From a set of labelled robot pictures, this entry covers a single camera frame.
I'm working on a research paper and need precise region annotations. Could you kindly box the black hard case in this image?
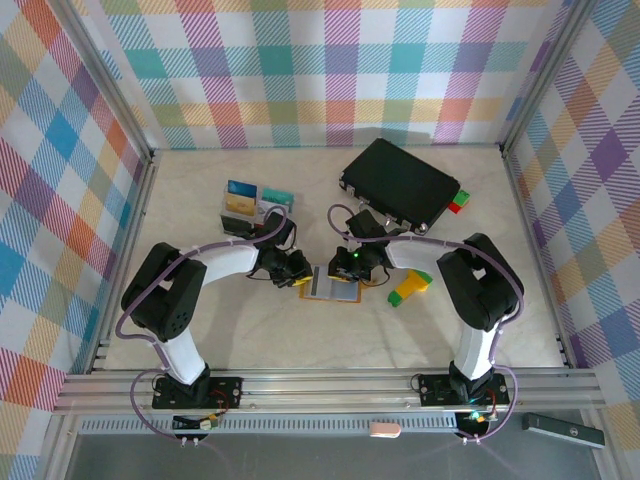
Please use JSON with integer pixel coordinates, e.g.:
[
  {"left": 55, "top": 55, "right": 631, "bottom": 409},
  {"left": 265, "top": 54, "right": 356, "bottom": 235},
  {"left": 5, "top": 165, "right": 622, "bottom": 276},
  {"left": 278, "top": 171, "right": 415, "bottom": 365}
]
[{"left": 337, "top": 138, "right": 461, "bottom": 235}]

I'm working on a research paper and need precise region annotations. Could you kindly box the gold card with stripe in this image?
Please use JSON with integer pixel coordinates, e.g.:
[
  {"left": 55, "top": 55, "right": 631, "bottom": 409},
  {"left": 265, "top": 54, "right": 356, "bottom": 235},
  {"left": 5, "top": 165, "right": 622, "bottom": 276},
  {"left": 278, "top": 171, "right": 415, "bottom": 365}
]
[{"left": 223, "top": 193, "right": 257, "bottom": 216}]

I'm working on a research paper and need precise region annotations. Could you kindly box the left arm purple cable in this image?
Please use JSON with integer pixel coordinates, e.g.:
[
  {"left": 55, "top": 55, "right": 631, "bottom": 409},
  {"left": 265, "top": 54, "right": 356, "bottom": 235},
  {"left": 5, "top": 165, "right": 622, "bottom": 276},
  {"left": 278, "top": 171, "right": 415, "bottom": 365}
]
[{"left": 115, "top": 205, "right": 290, "bottom": 445}]

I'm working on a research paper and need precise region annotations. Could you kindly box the aluminium side rail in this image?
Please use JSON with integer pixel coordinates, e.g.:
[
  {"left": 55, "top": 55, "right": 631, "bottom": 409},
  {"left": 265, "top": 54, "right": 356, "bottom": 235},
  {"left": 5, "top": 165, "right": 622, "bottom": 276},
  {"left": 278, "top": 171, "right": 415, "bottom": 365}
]
[
  {"left": 85, "top": 149, "right": 162, "bottom": 375},
  {"left": 499, "top": 147, "right": 576, "bottom": 371}
]

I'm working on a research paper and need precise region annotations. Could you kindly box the pink oblong plastic piece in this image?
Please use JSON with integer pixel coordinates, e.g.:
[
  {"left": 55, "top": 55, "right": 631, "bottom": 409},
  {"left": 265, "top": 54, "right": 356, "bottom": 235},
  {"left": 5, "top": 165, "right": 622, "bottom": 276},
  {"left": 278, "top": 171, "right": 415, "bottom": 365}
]
[{"left": 368, "top": 422, "right": 403, "bottom": 440}]

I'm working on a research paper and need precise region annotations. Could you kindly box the slotted grey cable duct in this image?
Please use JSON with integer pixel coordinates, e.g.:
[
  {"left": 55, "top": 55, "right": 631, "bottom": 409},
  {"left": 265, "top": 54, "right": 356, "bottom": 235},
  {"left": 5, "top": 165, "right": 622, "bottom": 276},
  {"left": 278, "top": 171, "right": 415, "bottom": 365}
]
[{"left": 79, "top": 417, "right": 459, "bottom": 435}]

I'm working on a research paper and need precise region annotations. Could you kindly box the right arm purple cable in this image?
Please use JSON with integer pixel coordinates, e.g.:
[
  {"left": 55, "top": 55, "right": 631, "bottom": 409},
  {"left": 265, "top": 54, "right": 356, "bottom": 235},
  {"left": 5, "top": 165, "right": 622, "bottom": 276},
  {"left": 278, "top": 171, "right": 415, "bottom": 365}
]
[{"left": 327, "top": 202, "right": 526, "bottom": 446}]

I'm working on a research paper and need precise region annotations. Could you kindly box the aluminium cross rail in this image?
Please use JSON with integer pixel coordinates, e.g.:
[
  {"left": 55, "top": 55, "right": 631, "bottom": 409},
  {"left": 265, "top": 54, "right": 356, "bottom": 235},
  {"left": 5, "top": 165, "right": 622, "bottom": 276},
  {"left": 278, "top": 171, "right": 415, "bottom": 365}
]
[{"left": 53, "top": 368, "right": 609, "bottom": 416}]

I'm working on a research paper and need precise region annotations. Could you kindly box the yellow green toy block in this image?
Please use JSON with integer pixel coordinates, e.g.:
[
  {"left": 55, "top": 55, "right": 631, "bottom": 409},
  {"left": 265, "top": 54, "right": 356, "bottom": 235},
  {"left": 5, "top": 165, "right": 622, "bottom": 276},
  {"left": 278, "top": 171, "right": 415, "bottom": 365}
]
[{"left": 387, "top": 268, "right": 434, "bottom": 307}]

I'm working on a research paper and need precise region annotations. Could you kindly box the orange card holder wallet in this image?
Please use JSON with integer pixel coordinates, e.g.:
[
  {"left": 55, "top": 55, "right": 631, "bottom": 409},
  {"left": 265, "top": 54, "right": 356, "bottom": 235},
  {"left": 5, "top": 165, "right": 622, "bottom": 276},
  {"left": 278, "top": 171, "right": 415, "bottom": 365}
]
[{"left": 298, "top": 263, "right": 362, "bottom": 304}]

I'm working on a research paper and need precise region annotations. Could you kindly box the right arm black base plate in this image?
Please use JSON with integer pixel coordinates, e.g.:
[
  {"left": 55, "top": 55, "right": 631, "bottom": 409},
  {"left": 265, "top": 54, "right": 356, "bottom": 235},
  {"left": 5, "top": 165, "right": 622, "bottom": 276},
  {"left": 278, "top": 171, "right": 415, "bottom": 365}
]
[{"left": 418, "top": 373, "right": 511, "bottom": 407}]

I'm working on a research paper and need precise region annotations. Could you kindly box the small black controller board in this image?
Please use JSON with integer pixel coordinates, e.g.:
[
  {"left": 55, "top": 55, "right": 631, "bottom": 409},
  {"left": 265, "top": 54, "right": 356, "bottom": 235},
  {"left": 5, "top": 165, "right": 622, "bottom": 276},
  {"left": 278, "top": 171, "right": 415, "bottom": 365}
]
[
  {"left": 453, "top": 409, "right": 500, "bottom": 446},
  {"left": 171, "top": 412, "right": 221, "bottom": 446}
]

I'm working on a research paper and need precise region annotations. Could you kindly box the aluminium frame post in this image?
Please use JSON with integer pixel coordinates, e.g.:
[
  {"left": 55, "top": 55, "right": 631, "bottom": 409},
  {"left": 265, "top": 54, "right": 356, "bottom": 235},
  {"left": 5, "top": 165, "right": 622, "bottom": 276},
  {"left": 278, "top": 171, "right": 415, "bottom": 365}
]
[
  {"left": 47, "top": 0, "right": 160, "bottom": 160},
  {"left": 498, "top": 0, "right": 599, "bottom": 159}
]

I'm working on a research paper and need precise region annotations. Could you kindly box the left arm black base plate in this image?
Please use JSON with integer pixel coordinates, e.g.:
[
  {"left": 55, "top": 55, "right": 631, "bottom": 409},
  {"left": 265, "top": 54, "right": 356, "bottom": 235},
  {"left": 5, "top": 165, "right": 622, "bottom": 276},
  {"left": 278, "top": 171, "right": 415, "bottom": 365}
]
[{"left": 152, "top": 375, "right": 244, "bottom": 410}]

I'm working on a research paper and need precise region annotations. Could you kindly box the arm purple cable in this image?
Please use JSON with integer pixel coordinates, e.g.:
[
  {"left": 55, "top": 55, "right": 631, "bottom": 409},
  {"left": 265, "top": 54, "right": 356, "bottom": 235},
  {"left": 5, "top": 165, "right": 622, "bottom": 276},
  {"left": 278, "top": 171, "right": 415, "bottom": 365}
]
[
  {"left": 327, "top": 202, "right": 526, "bottom": 446},
  {"left": 115, "top": 205, "right": 290, "bottom": 445}
]

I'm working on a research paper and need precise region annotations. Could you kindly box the black rectangular bar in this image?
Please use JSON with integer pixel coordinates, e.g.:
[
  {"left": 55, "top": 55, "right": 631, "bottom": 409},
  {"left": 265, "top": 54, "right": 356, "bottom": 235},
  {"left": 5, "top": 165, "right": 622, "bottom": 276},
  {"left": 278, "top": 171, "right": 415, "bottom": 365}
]
[{"left": 521, "top": 412, "right": 606, "bottom": 449}]

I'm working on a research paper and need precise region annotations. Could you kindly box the red green toy block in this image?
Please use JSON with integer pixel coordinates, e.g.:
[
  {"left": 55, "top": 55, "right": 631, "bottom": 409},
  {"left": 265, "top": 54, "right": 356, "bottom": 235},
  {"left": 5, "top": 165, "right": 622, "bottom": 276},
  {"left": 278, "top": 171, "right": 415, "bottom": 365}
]
[{"left": 447, "top": 190, "right": 472, "bottom": 215}]

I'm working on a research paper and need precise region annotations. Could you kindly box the black card with chip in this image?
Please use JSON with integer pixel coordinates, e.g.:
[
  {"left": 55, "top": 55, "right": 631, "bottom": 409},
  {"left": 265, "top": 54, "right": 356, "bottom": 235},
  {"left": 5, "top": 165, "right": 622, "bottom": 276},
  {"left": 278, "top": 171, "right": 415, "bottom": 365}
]
[{"left": 219, "top": 215, "right": 254, "bottom": 236}]

